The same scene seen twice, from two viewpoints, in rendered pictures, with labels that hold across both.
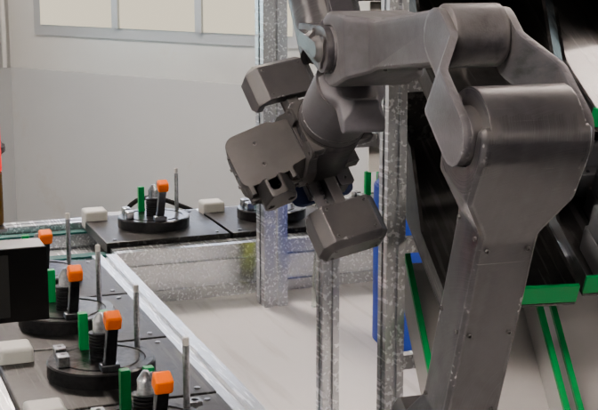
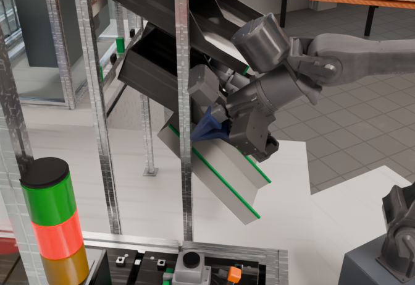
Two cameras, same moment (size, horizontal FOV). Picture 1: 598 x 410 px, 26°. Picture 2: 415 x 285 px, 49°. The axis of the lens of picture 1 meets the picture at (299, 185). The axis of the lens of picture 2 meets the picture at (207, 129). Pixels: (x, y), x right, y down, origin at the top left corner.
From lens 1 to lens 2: 1.04 m
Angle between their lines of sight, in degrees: 61
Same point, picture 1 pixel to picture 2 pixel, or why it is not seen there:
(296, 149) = (264, 120)
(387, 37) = (399, 60)
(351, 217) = not seen: hidden behind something
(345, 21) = (356, 54)
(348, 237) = not seen: hidden behind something
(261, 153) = (257, 131)
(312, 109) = (285, 98)
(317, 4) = (272, 39)
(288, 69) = (209, 74)
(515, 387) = (218, 158)
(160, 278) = not seen: outside the picture
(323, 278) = (108, 157)
